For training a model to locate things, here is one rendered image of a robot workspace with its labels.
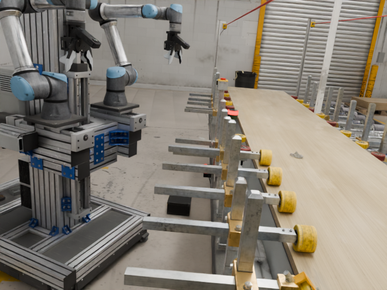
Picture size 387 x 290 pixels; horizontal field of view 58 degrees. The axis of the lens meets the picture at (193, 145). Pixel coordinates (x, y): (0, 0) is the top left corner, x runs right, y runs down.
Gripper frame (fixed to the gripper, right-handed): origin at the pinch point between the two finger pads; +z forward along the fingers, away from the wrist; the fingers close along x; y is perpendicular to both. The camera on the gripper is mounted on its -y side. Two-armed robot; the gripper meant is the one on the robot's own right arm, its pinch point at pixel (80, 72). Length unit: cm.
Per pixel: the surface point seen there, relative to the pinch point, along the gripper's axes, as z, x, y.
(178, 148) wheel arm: 36, -36, -30
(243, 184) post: 23, 20, -81
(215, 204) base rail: 62, -37, -53
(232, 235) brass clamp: 36, 27, -82
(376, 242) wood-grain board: 42, -4, -122
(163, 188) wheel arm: 36, 11, -49
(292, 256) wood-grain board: 42, 19, -98
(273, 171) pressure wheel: 34, -29, -80
